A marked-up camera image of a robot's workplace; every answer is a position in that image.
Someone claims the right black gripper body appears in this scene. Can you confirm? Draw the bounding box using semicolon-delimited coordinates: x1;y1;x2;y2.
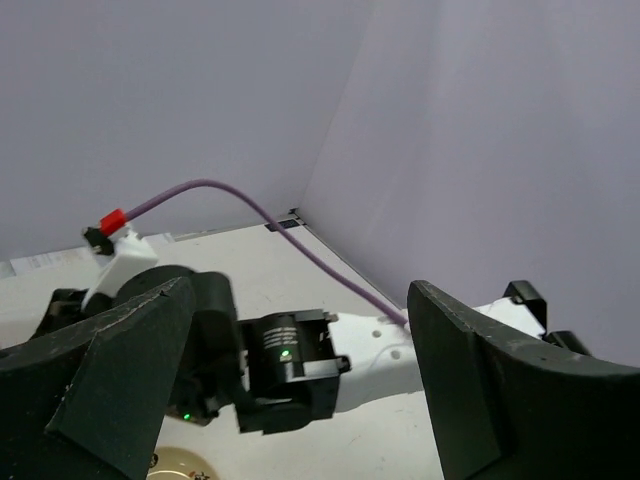
29;264;249;427

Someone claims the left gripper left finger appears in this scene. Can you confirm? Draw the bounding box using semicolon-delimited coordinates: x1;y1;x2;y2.
1;278;195;479

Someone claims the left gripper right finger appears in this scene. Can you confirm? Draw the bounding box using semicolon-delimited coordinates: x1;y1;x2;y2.
407;280;639;479

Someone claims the beige patterned small plate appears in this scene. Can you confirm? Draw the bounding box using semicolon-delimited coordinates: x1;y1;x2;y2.
147;446;220;480

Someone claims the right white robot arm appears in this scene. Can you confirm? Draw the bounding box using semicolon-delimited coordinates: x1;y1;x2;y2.
36;265;422;434

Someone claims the dark table label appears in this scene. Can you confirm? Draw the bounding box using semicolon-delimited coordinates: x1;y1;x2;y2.
265;217;305;232

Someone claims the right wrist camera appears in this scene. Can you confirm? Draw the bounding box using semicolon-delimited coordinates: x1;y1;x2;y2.
81;209;159;314

